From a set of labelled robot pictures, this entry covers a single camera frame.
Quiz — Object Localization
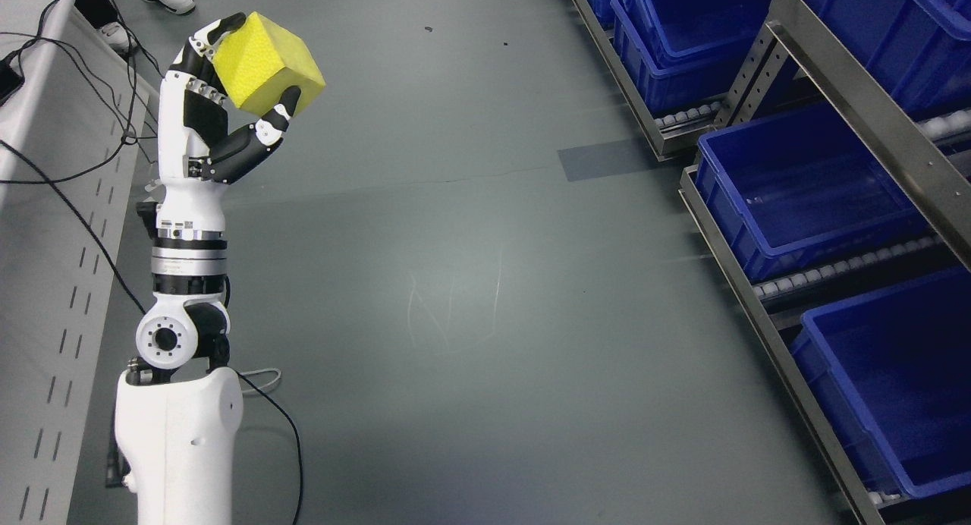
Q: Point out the blue bin stacked top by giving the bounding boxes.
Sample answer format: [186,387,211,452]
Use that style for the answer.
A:
[611,0,771,116]

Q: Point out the black cables on bench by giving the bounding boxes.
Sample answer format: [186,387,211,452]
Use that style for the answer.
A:
[0,0,160,317]

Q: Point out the blue bin right upper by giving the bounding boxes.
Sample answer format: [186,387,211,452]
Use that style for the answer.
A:
[804,0,970,118]

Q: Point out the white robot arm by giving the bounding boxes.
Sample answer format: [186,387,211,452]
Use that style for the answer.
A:
[105,201,245,524]

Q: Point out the grey perforated workbench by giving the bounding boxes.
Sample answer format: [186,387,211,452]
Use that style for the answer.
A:
[1,0,159,524]

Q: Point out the blue bin right lower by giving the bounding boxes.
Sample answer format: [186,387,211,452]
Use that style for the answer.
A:
[790,268,970,498]

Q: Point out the metal shelf rack right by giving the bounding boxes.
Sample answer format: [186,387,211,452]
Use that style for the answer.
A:
[572,0,969,524]

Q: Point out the yellow foam block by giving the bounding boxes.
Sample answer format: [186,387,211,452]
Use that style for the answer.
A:
[212,12,326,116]

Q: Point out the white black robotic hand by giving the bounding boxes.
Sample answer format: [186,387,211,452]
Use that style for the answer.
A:
[155,12,301,240]

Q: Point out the blue bin right middle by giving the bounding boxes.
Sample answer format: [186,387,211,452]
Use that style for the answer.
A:
[695,104,929,282]

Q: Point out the white shoe lower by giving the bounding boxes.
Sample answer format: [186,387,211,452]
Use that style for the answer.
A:
[97,21,141,58]

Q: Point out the black cable on floor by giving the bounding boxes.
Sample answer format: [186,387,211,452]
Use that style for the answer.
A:
[228,366,304,525]

